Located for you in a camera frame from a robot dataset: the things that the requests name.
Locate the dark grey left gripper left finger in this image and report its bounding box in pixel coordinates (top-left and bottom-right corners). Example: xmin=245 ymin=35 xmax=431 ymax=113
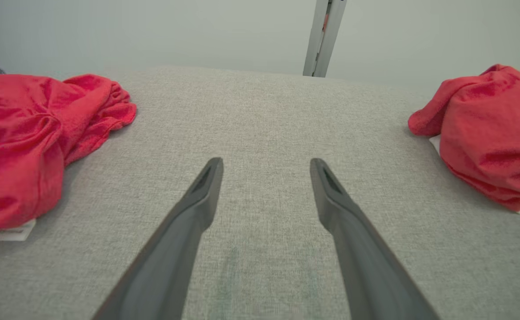
xmin=92 ymin=157 xmax=224 ymax=320

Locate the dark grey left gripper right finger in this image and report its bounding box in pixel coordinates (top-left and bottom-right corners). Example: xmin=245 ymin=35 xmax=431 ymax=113
xmin=310 ymin=158 xmax=440 ymax=320

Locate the red garment with white trim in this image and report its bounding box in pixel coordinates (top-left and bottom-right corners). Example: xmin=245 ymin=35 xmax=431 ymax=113
xmin=408 ymin=64 xmax=520 ymax=214

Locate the red jersey with white sleeves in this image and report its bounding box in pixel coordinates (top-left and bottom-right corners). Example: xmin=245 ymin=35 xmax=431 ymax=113
xmin=0 ymin=73 xmax=137 ymax=249

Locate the grey metal post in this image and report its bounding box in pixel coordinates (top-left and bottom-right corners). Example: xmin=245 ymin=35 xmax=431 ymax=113
xmin=303 ymin=0 xmax=348 ymax=78

